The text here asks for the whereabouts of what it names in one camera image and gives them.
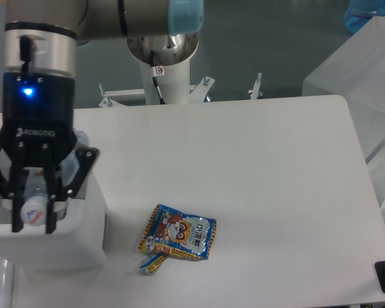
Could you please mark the translucent plastic storage box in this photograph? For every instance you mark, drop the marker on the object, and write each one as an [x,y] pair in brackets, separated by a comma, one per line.
[356,71]

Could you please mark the white mounting bracket frame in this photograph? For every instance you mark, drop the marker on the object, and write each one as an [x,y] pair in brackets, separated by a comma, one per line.
[198,94]

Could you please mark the small crumpled blue wrapper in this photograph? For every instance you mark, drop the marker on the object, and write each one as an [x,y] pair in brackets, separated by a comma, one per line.
[152,263]

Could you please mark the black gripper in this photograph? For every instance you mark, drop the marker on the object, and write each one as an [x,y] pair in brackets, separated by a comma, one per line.
[38,109]

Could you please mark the blue water jug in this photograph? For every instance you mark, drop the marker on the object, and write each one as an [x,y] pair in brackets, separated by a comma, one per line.
[358,13]

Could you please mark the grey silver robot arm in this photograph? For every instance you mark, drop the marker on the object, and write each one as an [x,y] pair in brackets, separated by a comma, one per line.
[40,42]

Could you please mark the metal clamp screw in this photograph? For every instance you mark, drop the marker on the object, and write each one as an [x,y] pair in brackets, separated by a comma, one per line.
[255,91]

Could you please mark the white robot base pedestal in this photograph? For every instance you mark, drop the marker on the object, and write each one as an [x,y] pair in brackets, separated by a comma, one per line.
[171,82]

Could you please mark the blue cartoon snack bag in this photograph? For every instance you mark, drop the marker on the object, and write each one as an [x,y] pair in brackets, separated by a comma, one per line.
[177,234]

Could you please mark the white trash can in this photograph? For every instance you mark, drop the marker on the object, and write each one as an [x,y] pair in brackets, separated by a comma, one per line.
[77,243]

